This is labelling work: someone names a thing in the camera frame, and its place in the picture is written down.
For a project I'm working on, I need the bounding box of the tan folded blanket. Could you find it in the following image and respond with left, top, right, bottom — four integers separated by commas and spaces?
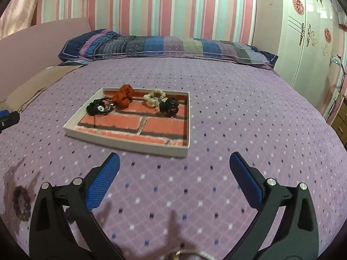
0, 64, 82, 112

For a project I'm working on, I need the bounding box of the purple diamond pattern bedsheet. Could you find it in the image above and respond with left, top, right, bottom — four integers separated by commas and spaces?
0, 57, 347, 260

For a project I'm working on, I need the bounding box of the pink floral curtain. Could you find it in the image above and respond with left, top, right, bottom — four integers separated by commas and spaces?
0, 0, 45, 41

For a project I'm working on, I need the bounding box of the desk lamp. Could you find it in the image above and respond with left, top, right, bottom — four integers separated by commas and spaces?
329, 55, 347, 77

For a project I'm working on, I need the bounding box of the black hair tie bundle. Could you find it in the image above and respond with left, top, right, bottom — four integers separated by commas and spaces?
102, 98, 118, 112

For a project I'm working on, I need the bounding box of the brown wooden bead bracelet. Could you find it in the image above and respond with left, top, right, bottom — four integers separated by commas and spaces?
12, 185, 32, 221

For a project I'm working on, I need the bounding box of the brick pattern tray box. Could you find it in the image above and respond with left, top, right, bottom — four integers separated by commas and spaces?
63, 87, 192, 158

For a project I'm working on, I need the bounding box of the patchwork pillow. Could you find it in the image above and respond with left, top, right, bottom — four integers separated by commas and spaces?
58, 29, 279, 71

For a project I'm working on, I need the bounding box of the white decorated wardrobe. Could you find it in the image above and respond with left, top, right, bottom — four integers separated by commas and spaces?
255, 0, 347, 115

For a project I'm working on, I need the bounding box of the pink upholstered headboard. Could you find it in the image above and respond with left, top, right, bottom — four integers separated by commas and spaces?
0, 18, 91, 101

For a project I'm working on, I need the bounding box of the cream flower scrunchie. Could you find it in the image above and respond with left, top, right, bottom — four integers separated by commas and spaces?
143, 89, 166, 108

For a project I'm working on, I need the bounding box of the black braided bracelet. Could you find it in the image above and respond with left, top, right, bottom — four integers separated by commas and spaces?
159, 99, 180, 119

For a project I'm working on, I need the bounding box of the wooden desk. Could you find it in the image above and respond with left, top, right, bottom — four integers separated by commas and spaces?
329, 112, 347, 142

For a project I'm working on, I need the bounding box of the orange fabric scrunchie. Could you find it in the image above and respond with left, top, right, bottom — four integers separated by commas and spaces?
112, 84, 135, 111

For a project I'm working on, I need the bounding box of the black leather cord bracelet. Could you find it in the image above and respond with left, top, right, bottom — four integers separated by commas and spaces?
86, 99, 109, 127

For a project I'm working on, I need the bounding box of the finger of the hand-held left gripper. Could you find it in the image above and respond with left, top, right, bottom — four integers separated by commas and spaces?
0, 110, 21, 131

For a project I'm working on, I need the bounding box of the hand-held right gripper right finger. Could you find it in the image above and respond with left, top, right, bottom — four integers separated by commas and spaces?
225, 152, 320, 260

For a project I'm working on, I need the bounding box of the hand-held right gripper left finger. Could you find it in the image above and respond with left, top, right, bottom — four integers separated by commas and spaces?
28, 152, 128, 260

